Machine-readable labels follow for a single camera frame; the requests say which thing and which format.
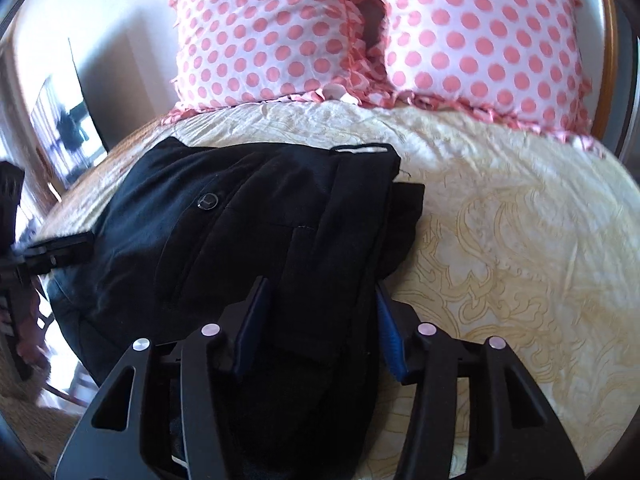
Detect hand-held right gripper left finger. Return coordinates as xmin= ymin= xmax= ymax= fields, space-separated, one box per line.
xmin=54 ymin=276 xmax=273 ymax=480

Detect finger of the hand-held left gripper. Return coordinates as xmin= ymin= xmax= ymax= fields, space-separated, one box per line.
xmin=24 ymin=231 xmax=96 ymax=275

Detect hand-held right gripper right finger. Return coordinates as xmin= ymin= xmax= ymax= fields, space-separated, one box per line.
xmin=375 ymin=281 xmax=586 ymax=480

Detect black pants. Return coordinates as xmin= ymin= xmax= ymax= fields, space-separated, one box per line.
xmin=42 ymin=136 xmax=426 ymax=480

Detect person's left hand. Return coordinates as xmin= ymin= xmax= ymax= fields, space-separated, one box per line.
xmin=15 ymin=287 xmax=52 ymax=368

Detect yellow patterned bedspread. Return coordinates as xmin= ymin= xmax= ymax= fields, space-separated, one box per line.
xmin=35 ymin=100 xmax=636 ymax=480

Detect large pink polka dot pillow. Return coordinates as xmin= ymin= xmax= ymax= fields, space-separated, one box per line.
xmin=167 ymin=0 xmax=386 ymax=116

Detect small pink polka dot pillow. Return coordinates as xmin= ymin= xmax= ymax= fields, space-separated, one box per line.
xmin=370 ymin=0 xmax=598 ymax=150

